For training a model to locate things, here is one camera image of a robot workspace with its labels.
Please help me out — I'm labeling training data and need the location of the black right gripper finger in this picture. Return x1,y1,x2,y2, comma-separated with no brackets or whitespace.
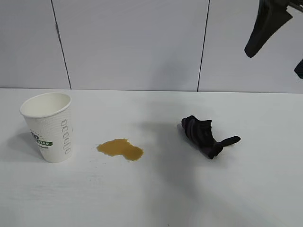
244,0,294,58
294,58,303,80

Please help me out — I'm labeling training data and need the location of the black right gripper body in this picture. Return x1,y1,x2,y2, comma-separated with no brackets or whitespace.
286,0,303,9

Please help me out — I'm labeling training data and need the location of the dark purple striped cloth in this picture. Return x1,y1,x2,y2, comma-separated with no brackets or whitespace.
181,115,242,160

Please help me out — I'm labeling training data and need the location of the white paper coffee cup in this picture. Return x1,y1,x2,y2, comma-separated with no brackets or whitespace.
19,92,73,163

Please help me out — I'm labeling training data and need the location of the brown coffee spill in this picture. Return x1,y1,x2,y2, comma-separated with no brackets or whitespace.
96,138,144,162

